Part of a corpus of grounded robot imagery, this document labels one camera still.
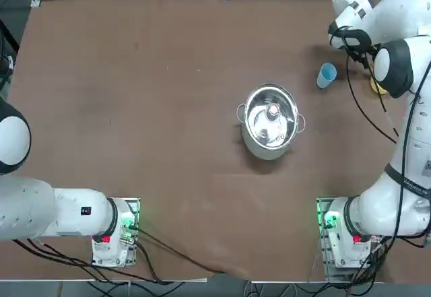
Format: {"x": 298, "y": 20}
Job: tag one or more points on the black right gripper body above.
{"x": 357, "y": 42}

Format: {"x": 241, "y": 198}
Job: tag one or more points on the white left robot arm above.
{"x": 33, "y": 209}

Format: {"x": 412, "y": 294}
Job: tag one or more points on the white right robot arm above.
{"x": 414, "y": 162}

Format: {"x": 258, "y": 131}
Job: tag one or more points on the blue plastic cup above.
{"x": 327, "y": 74}

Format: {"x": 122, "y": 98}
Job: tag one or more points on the shiny pot lid with knob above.
{"x": 269, "y": 125}

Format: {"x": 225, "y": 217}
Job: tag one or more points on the steel electric pot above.
{"x": 266, "y": 154}

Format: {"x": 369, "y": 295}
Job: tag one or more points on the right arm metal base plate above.
{"x": 336, "y": 260}

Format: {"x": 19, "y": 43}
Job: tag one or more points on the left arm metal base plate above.
{"x": 129, "y": 209}

